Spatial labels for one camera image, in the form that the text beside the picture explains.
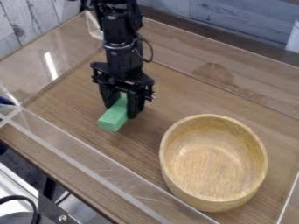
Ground black cable lower left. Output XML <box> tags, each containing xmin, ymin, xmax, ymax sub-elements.
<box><xmin>0</xmin><ymin>194</ymin><xmax>42</xmax><ymax>224</ymax></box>

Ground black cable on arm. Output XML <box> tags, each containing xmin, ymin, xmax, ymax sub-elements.
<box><xmin>133</xmin><ymin>34</ymin><xmax>154</xmax><ymax>63</ymax></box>

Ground green rectangular block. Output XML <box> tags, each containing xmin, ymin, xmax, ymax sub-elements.
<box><xmin>97</xmin><ymin>94</ymin><xmax>126</xmax><ymax>132</ymax></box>

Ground black metal table leg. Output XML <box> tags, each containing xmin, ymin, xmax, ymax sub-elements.
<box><xmin>41</xmin><ymin>178</ymin><xmax>55</xmax><ymax>200</ymax></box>

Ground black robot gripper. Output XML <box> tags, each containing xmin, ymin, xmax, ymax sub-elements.
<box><xmin>89</xmin><ymin>44</ymin><xmax>154</xmax><ymax>119</ymax></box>

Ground brown wooden bowl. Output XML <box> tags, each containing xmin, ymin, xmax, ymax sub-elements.
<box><xmin>158</xmin><ymin>114</ymin><xmax>268</xmax><ymax>212</ymax></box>

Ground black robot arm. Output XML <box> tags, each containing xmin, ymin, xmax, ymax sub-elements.
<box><xmin>87</xmin><ymin>0</ymin><xmax>154</xmax><ymax>119</ymax></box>

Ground clear acrylic enclosure wall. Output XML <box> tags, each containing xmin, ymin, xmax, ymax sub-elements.
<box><xmin>0</xmin><ymin>16</ymin><xmax>299</xmax><ymax>224</ymax></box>

